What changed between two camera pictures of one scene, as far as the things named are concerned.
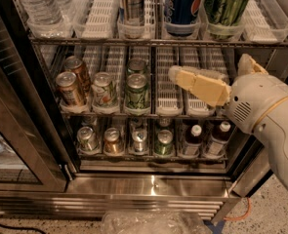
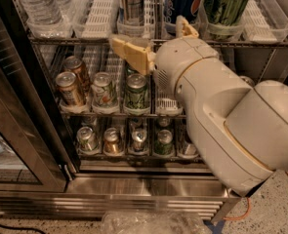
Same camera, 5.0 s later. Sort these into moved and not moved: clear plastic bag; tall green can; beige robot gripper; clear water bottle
Moved: beige robot gripper
Not moved: tall green can; clear plastic bag; clear water bottle
